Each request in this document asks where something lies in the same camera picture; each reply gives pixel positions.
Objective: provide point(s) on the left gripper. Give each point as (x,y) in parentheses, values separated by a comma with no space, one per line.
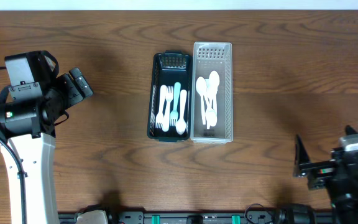
(79,83)

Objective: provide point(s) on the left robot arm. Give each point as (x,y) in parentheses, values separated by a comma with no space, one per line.
(27,129)

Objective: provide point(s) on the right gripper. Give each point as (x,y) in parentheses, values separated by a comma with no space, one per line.
(329,175)

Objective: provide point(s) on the black plastic basket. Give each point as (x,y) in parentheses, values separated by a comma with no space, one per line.
(168,68)

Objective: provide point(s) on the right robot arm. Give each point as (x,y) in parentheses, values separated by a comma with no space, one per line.
(343,195)

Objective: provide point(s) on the white spoon crossing sideways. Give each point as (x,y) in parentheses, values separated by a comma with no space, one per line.
(213,81)

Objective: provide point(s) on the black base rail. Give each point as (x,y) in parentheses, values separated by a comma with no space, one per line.
(294,213)

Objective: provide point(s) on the clear plastic basket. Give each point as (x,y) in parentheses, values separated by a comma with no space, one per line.
(209,56)

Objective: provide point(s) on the white plastic spoon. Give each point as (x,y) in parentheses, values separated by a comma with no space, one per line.
(180,123)

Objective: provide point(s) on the white plastic fork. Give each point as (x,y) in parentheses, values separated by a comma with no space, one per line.
(176,95)
(166,118)
(159,116)

